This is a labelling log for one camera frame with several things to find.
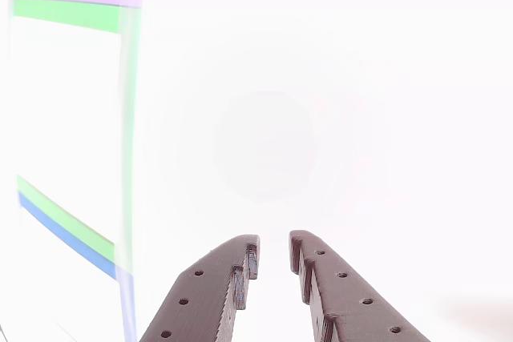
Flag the blue square frame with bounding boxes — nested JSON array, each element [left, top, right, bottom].
[[17, 191, 138, 342]]

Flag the green square frame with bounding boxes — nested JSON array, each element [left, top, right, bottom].
[[10, 0, 142, 275]]

